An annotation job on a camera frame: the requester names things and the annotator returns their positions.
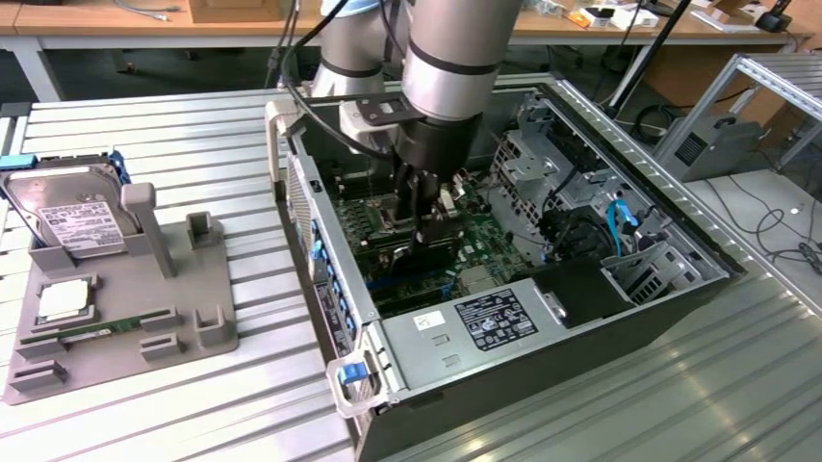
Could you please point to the green RAM stick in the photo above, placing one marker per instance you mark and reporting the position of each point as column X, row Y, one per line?
column 96, row 331

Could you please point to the open black PC case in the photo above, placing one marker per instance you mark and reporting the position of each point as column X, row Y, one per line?
column 641, row 337

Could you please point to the black expansion slot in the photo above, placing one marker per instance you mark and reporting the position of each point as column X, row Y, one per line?
column 411, row 298

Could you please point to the black stand pole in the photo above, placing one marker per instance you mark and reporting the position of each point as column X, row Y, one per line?
column 648, row 53

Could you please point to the metal socket cover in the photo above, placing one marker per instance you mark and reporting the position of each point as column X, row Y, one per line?
column 456, row 185

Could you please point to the blue case latch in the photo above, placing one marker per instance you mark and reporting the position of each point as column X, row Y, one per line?
column 352, row 375

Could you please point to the aluminium profile frame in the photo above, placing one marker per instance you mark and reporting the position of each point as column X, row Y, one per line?
column 703, row 103

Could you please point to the orange and white box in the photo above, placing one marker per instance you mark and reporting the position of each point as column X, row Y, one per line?
column 587, row 18

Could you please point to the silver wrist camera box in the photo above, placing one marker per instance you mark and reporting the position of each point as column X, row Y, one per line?
column 359, row 120

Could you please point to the grey power supply unit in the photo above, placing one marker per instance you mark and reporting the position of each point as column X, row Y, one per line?
column 449, row 346

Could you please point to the green graphics card black cooler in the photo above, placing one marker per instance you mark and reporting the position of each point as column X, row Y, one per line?
column 423, row 260

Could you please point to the perforated grey disk bay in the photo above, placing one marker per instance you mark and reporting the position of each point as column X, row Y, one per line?
column 648, row 284

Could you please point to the brown wooden box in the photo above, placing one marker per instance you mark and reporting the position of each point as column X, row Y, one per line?
column 230, row 10

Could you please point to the large brown cardboard box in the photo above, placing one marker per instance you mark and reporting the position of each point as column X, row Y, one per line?
column 693, row 72

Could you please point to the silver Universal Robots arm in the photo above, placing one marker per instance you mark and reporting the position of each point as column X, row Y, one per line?
column 449, row 48

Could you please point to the black RAM stick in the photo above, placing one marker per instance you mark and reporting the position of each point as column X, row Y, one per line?
column 385, row 243

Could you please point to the green motherboard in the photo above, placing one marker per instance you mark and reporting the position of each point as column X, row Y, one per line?
column 488, row 231

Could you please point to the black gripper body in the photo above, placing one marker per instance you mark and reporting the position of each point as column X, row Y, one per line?
column 436, row 144

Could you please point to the tall grey metal disk bay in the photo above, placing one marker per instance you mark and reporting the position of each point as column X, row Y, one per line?
column 525, row 168

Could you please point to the CPU socket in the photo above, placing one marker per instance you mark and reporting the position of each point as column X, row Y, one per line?
column 385, row 214

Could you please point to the grey box device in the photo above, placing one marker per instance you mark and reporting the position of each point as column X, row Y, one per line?
column 719, row 149

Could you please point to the blue plastic disk caddy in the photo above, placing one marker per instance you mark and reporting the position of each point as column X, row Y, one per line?
column 16, row 162

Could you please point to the wooden desk grey frame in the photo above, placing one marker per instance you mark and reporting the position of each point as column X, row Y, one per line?
column 557, row 30
column 77, row 19

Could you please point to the black desk device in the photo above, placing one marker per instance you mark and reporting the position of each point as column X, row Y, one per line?
column 774, row 21

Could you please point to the dark grey plastic bracket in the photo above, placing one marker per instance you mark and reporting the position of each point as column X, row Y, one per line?
column 13, row 110

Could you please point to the silver CPU chip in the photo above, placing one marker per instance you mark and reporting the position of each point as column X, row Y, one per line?
column 62, row 298

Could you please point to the silver hard disk white label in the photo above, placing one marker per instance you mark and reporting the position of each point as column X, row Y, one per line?
column 70, row 212

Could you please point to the grey plastic parts rack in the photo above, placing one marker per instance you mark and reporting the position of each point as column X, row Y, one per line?
column 121, row 289

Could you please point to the silver chipset heatsink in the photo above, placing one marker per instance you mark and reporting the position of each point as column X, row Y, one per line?
column 477, row 280

